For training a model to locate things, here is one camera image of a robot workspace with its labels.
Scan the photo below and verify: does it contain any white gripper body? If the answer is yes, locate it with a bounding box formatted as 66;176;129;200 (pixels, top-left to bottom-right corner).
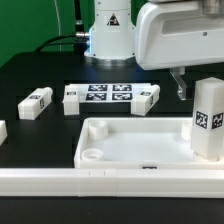
135;0;224;70

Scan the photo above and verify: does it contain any white desk top tray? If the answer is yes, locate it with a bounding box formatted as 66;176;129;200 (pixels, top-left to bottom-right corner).
74;117;224;170

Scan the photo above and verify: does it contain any white marker base plate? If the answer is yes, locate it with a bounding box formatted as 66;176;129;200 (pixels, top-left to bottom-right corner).
78;83;150;103

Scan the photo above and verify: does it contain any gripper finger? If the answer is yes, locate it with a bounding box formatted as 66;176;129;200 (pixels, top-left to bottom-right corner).
170;67;187;100

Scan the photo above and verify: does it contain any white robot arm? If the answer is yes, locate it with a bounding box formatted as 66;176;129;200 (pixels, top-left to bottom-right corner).
85;0;224;100

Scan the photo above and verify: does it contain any white front rail fence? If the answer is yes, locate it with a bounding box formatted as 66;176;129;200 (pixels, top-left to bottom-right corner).
0;168;224;198

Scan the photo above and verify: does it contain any black cable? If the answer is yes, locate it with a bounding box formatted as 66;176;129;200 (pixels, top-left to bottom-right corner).
34;31;90;54

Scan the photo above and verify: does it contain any white block left edge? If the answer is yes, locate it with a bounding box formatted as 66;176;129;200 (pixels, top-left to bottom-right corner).
0;120;7;146

